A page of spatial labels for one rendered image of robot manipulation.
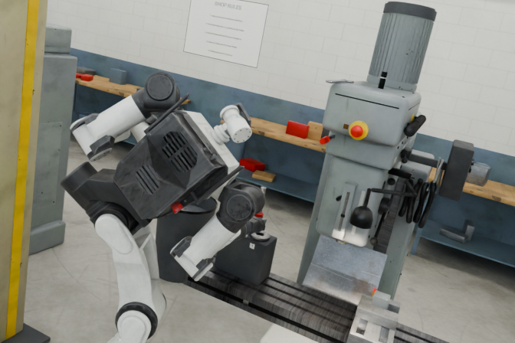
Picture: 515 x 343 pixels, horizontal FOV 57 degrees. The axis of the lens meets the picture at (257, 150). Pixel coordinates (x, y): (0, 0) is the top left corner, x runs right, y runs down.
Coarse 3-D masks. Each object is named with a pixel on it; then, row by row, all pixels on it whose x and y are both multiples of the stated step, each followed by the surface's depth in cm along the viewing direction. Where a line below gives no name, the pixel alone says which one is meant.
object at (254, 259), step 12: (240, 240) 198; (252, 240) 196; (264, 240) 197; (276, 240) 203; (228, 252) 202; (240, 252) 199; (252, 252) 196; (264, 252) 194; (216, 264) 206; (228, 264) 203; (240, 264) 200; (252, 264) 197; (264, 264) 198; (240, 276) 201; (252, 276) 198; (264, 276) 203
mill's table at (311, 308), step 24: (216, 288) 197; (240, 288) 194; (264, 288) 197; (288, 288) 201; (264, 312) 189; (288, 312) 185; (312, 312) 187; (336, 312) 190; (312, 336) 182; (336, 336) 178; (408, 336) 183; (432, 336) 186
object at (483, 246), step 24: (120, 72) 691; (72, 120) 701; (264, 120) 634; (312, 144) 543; (432, 168) 537; (480, 168) 496; (288, 192) 565; (312, 192) 582; (480, 192) 473; (504, 192) 491; (432, 240) 504; (456, 240) 511; (480, 240) 527
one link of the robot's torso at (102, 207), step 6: (102, 204) 149; (108, 204) 149; (114, 204) 150; (96, 210) 149; (102, 210) 149; (108, 210) 149; (114, 210) 149; (120, 210) 150; (126, 210) 152; (90, 216) 151; (96, 216) 150; (120, 216) 149; (126, 216) 151; (132, 216) 153; (126, 222) 150; (132, 222) 152; (138, 222) 156; (132, 228) 153
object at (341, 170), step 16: (336, 160) 170; (336, 176) 171; (352, 176) 169; (368, 176) 167; (384, 176) 166; (336, 192) 172; (320, 208) 177; (336, 208) 173; (352, 208) 171; (320, 224) 177; (352, 240) 173; (368, 240) 175
